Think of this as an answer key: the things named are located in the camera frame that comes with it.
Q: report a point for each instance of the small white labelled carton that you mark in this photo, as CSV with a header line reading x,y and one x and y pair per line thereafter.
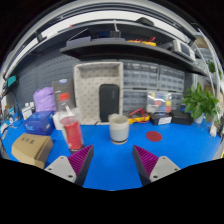
x,y
27,111

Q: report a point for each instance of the clear box of coloured parts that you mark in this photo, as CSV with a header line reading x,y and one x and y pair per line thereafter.
x,y
159,101

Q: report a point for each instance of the yellow multimeter with red leads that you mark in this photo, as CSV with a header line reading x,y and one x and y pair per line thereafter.
x,y
140,116

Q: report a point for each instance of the green potted plant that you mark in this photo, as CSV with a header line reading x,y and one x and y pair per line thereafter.
x,y
200,101

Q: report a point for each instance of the black hard case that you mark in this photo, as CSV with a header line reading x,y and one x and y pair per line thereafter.
x,y
182,118

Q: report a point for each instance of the flat round red coaster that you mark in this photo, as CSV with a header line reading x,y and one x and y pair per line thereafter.
x,y
153,136

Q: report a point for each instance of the clear red-capped drink bottle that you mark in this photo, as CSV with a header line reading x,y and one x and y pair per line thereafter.
x,y
73,133

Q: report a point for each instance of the black zip pouch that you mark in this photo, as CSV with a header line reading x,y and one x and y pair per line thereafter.
x,y
109,103

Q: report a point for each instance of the grey small-parts drawer cabinet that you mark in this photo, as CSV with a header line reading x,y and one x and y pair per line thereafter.
x,y
177,100
171,79
135,100
140,76

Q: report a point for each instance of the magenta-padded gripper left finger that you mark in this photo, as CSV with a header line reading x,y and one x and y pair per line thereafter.
x,y
63,166

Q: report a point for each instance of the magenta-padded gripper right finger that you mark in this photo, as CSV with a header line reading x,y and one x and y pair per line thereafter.
x,y
160,166

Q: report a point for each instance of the purple plastic bag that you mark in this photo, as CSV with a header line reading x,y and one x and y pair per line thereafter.
x,y
44,99

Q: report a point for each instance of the black overhead shelf unit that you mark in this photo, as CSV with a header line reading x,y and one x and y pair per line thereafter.
x,y
126,50

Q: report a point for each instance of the blue carton box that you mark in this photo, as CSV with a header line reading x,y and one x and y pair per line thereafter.
x,y
38,122

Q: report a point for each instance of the grey and white mug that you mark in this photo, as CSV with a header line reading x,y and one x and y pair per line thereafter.
x,y
118,130

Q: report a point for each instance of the white carton box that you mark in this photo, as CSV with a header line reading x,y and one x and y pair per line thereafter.
x,y
56,122

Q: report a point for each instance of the brown cardboard box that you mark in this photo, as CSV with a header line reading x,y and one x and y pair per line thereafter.
x,y
31,150

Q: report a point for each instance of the dark grey flat carton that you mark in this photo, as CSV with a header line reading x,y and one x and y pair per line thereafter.
x,y
63,87

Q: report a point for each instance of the black box with white label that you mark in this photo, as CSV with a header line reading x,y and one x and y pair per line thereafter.
x,y
160,119

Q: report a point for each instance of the beige dotted tray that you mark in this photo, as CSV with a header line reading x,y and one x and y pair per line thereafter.
x,y
87,96

